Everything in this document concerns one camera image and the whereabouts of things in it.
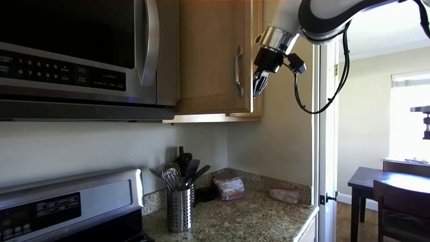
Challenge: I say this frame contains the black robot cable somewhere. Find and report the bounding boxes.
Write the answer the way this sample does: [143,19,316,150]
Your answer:
[292,21,352,116]

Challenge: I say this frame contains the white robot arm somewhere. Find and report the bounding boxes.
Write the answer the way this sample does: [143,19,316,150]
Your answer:
[253,0,406,97]

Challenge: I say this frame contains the stainless steel stove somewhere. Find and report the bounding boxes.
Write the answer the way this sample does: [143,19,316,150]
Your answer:
[0,168,155,242]

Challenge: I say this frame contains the dark wooden chair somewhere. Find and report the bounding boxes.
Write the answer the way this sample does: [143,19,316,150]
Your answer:
[374,180,430,242]

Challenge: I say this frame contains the front steel utensil holder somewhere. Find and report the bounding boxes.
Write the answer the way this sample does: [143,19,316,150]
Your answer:
[167,188,192,232]

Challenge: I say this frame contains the white door frame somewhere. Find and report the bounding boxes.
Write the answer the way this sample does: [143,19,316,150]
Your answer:
[313,39,342,242]

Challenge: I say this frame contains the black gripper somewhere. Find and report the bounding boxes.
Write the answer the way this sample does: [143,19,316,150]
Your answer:
[253,48,307,97]

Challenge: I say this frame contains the left metal door handle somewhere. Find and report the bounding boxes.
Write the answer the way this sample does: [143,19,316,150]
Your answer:
[234,46,245,98]

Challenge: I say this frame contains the steel utensil holder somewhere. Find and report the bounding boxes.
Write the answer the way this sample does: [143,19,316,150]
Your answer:
[167,188,192,232]
[191,184,199,207]

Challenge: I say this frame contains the stainless steel microwave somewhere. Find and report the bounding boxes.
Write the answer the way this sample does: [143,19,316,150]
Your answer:
[0,0,179,122]

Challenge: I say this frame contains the dark wooden table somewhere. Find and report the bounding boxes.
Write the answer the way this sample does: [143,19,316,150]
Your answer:
[348,167,430,242]

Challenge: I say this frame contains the plastic wrapped bread bag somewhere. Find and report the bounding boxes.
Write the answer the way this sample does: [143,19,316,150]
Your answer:
[214,176,245,202]

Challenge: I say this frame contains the rear steel utensil holder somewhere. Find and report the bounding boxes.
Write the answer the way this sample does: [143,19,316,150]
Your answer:
[191,184,199,207]

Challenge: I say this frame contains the left wooden cabinet door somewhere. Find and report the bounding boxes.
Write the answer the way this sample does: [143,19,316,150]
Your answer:
[179,0,253,114]

